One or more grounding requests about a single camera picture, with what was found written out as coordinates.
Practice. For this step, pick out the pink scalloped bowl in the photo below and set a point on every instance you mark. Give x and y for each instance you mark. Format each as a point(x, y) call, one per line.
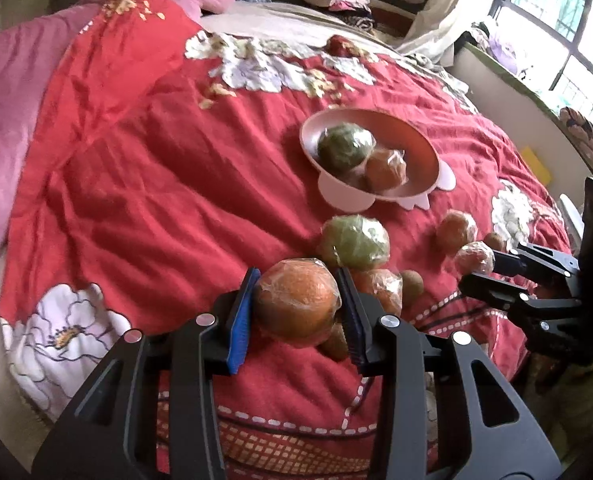
point(416, 170)

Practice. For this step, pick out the red floral blanket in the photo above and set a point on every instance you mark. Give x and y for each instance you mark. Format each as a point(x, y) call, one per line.
point(151, 185)

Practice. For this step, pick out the beige bed sheet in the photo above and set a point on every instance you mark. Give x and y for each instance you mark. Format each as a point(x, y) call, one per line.
point(286, 20)

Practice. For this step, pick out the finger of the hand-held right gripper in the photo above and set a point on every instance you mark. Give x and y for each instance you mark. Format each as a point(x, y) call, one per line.
point(521, 260)
point(491, 290)

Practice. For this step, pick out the purple cloth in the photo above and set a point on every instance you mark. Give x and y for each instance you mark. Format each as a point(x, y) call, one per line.
point(504, 45)

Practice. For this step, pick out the plastic-wrapped green citrus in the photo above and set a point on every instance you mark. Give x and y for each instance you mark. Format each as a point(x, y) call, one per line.
point(345, 146)
point(356, 241)

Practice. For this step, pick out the pink duvet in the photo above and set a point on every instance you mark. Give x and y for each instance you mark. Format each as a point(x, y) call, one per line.
point(6, 110)

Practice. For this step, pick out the grey white crumpled cloth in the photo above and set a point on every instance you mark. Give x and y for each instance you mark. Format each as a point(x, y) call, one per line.
point(426, 65)

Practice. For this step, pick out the yellow flat item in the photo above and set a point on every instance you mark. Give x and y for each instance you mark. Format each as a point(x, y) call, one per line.
point(537, 161)

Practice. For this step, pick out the pink pillow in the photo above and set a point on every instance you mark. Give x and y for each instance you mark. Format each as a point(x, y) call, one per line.
point(190, 10)

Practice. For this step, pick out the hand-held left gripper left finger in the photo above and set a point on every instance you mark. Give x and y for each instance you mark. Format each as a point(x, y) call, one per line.
point(239, 327)

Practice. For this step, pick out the barred window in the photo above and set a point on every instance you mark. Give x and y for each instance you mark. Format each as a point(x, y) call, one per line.
point(556, 0)

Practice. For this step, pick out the brown kiwi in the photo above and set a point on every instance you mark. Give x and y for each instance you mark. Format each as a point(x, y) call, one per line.
point(411, 286)
point(495, 242)
point(335, 344)

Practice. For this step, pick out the white curtain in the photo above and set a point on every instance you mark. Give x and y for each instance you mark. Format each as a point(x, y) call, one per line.
point(451, 5)

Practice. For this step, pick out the white cabinet with green top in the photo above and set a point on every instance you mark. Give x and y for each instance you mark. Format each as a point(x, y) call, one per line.
point(501, 100)

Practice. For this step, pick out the patterned brown cushion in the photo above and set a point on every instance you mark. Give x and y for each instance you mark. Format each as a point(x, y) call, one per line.
point(587, 137)

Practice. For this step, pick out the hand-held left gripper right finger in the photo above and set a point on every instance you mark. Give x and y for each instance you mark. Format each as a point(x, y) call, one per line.
point(351, 322)

